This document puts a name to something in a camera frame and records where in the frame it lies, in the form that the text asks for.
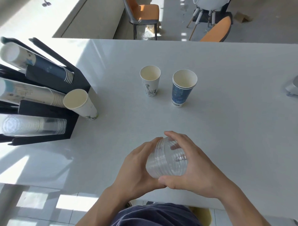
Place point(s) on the person's right hand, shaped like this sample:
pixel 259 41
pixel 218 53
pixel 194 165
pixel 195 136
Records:
pixel 200 170

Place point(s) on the person's left hand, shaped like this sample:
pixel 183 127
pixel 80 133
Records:
pixel 131 174

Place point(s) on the person's right thumb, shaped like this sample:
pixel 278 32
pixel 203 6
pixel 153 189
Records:
pixel 177 182

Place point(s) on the person's left fingers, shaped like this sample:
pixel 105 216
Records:
pixel 144 146

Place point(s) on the nested clear plastic cups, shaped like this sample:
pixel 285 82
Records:
pixel 166 160

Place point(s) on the person's right forearm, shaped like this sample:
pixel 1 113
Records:
pixel 242 204

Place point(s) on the person's left forearm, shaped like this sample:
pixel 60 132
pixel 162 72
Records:
pixel 104 209

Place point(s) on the dark blue shirt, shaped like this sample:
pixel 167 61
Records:
pixel 156 215

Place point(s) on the yellow stool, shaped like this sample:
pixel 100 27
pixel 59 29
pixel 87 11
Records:
pixel 202 215

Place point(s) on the white paper cup line drawing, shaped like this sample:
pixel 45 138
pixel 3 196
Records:
pixel 151 87

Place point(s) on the blue patterned paper cup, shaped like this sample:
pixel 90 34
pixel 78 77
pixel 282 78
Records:
pixel 180 95

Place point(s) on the white paper cup green print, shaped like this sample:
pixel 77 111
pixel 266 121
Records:
pixel 87 107

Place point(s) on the black cup dispenser rack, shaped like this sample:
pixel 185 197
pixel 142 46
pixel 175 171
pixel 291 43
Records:
pixel 53 111

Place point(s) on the stack of clear plastic cups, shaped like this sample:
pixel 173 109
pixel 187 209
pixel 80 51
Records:
pixel 35 125

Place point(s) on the clear plastic bag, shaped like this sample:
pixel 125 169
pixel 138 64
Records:
pixel 147 35

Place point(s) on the stack of blue paper cups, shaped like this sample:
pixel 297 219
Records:
pixel 46 67

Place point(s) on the stack of white paper cups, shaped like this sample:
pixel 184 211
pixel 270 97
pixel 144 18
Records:
pixel 28 92

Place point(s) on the orange chair with dark legs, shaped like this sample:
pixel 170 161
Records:
pixel 144 11

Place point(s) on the orange chair backrest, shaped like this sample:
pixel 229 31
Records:
pixel 217 31

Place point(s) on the white rounded appliance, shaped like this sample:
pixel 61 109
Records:
pixel 292 87

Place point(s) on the white chair with wooden legs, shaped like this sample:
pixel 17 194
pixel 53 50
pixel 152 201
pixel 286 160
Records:
pixel 209 4

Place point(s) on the brown cardboard piece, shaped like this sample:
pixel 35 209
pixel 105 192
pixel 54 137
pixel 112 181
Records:
pixel 243 16

